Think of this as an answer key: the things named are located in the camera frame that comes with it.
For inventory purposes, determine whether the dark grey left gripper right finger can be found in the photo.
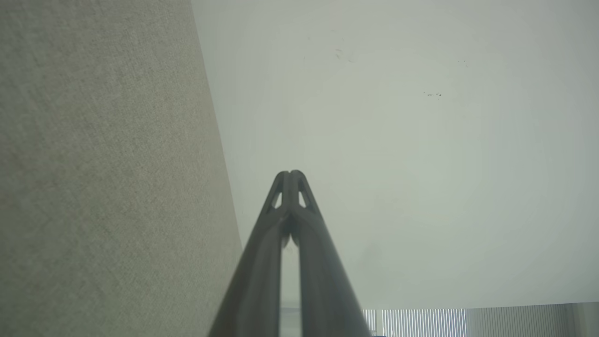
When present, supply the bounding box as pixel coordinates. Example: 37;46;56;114
290;169;373;337

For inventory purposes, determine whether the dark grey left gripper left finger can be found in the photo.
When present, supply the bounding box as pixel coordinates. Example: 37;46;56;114
208;170;292;337

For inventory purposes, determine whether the white ribbed panel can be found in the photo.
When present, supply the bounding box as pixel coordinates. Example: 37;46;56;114
363;302;599;337

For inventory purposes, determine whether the grey fabric cushion surface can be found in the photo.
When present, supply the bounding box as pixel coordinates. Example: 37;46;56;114
0;0;244;337

